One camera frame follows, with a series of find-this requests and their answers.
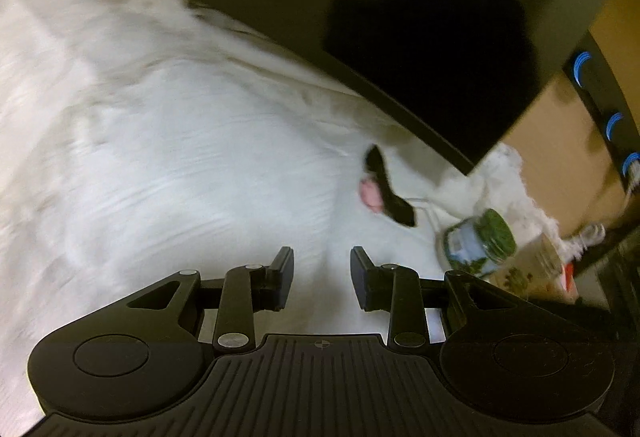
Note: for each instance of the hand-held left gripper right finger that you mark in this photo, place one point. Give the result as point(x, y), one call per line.
point(359, 278)

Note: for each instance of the small black plush toy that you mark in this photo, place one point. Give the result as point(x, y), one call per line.
point(395, 208)

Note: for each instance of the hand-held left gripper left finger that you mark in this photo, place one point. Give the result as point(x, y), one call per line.
point(285, 278)

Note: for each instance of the white fringed blanket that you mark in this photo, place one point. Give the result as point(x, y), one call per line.
point(150, 142)

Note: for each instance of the dark flat panel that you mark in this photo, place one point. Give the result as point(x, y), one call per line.
point(400, 42)

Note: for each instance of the green lid glass jar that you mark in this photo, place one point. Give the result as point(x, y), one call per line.
point(475, 242)

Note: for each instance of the tall clear jar beige label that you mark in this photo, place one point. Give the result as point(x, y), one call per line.
point(530, 268)

